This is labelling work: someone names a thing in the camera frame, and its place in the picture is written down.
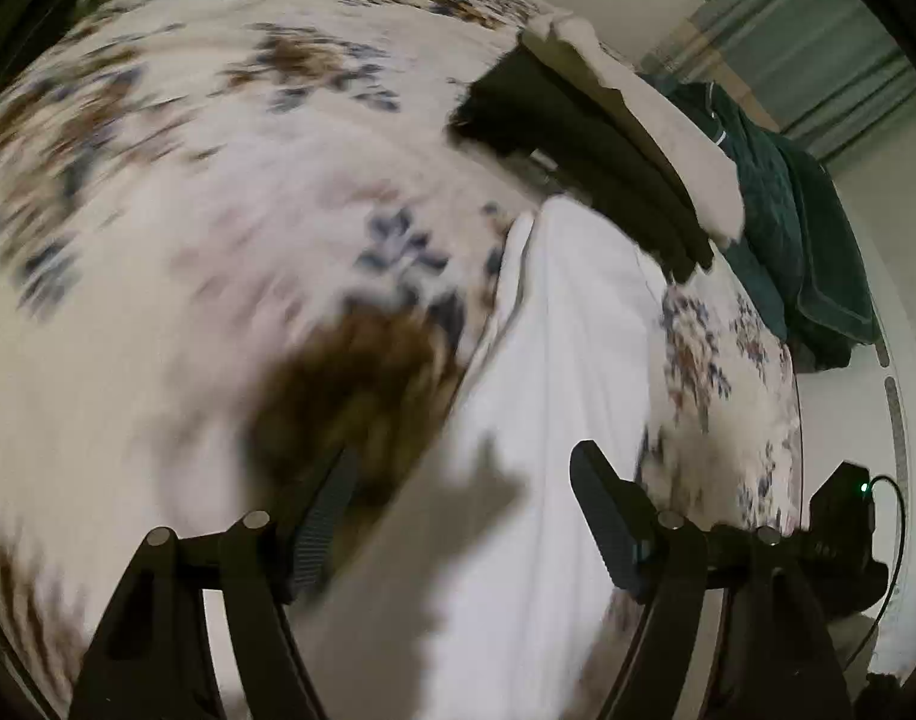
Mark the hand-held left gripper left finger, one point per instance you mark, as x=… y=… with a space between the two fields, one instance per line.
x=319 y=532

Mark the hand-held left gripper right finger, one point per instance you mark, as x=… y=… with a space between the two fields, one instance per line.
x=615 y=525

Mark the white cloth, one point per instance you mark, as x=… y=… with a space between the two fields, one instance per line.
x=548 y=405

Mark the black folded clothes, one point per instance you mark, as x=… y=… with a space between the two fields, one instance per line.
x=578 y=142

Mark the white slotted panel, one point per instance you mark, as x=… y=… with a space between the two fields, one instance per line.
x=889 y=420

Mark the brown cloth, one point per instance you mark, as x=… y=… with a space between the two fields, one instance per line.
x=353 y=397

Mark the dark green garment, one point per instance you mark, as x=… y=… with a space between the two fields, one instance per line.
x=796 y=240

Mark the floral bed sheet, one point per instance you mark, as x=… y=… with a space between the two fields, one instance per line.
x=173 y=240

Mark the cream folded cloth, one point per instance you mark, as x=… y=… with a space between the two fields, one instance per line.
x=653 y=120

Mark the striped curtain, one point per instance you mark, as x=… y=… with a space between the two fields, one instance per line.
x=803 y=30

